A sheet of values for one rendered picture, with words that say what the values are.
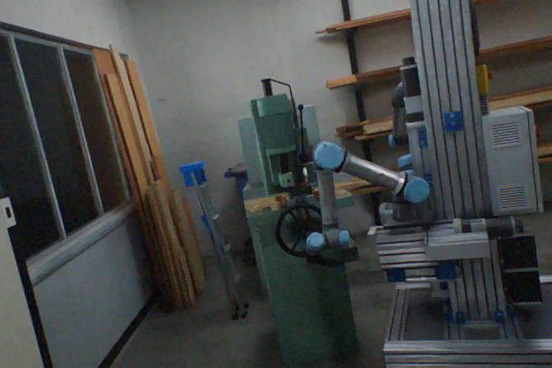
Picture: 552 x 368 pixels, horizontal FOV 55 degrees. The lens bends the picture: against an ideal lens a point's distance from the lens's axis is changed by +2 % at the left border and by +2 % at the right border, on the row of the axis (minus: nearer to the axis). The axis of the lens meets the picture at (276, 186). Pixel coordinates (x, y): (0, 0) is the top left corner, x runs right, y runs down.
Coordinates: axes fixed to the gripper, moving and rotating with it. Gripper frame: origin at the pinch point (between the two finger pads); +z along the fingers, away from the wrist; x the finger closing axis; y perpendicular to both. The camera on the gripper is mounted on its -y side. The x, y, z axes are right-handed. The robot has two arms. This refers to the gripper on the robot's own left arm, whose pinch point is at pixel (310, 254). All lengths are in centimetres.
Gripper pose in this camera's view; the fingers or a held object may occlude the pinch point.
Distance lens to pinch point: 267.0
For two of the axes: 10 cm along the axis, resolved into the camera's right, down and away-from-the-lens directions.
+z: 0.1, 3.6, 9.3
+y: 1.6, 9.2, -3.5
